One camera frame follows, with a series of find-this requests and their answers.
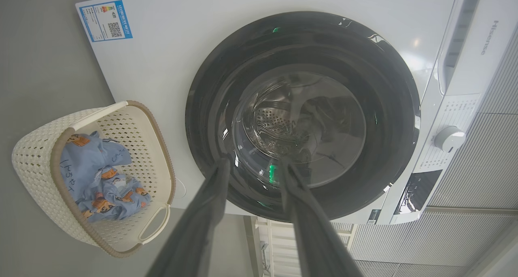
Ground blue patterned clothes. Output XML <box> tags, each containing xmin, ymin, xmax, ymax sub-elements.
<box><xmin>60</xmin><ymin>131</ymin><xmax>132</xmax><ymax>200</ymax></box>
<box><xmin>76</xmin><ymin>167</ymin><xmax>153</xmax><ymax>223</ymax></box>

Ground cream perforated laundry basket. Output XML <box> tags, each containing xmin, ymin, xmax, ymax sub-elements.
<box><xmin>11</xmin><ymin>100</ymin><xmax>177</xmax><ymax>258</ymax></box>

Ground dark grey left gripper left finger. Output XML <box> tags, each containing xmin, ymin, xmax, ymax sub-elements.
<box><xmin>146</xmin><ymin>158</ymin><xmax>231</xmax><ymax>277</ymax></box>

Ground white washing machine dial knob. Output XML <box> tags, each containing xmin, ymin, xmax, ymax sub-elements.
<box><xmin>434</xmin><ymin>126</ymin><xmax>467</xmax><ymax>153</ymax></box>

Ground washing machine door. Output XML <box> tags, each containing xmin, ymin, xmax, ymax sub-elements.
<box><xmin>185</xmin><ymin>11</ymin><xmax>421</xmax><ymax>223</ymax></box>

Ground black washing machine display panel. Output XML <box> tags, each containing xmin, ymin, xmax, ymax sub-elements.
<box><xmin>394</xmin><ymin>169</ymin><xmax>444</xmax><ymax>215</ymax></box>

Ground white detergent drawer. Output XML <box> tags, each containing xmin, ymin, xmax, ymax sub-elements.
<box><xmin>437</xmin><ymin>0</ymin><xmax>518</xmax><ymax>98</ymax></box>

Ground white washing machine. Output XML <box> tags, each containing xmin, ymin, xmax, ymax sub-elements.
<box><xmin>75</xmin><ymin>0</ymin><xmax>518</xmax><ymax>225</ymax></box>

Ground blue energy label sticker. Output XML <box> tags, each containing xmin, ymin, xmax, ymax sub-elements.
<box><xmin>79</xmin><ymin>0</ymin><xmax>133</xmax><ymax>43</ymax></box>

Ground stainless steel washing machine drum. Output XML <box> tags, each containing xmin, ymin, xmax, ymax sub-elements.
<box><xmin>249</xmin><ymin>101</ymin><xmax>328</xmax><ymax>162</ymax></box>

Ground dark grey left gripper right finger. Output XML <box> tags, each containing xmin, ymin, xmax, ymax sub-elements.
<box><xmin>279</xmin><ymin>158</ymin><xmax>363</xmax><ymax>277</ymax></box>

